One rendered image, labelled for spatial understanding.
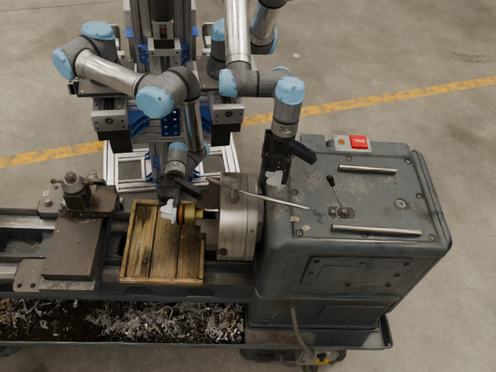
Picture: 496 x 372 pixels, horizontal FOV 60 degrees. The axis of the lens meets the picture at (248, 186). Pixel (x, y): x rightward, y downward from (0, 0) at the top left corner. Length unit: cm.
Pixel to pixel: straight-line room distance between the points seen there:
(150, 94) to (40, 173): 187
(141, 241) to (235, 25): 89
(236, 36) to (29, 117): 253
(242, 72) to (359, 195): 57
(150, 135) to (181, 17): 55
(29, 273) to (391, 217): 127
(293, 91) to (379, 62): 325
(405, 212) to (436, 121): 250
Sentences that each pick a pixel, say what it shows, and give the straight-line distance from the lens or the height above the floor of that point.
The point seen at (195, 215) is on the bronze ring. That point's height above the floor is 110.
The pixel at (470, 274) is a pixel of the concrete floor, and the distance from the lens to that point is 313.
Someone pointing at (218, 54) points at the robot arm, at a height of 128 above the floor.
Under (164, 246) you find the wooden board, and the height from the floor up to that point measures 89.
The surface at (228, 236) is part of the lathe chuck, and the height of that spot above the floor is 116.
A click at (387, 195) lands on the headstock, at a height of 126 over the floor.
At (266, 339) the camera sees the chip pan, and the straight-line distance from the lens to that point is 195.
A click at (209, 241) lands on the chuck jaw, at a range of 147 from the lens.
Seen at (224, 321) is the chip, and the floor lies 57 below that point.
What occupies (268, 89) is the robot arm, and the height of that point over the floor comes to 159.
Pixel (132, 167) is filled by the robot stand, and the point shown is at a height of 21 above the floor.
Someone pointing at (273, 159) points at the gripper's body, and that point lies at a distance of 124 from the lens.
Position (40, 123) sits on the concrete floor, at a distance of 355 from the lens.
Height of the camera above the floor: 238
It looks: 52 degrees down
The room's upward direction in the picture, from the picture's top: 9 degrees clockwise
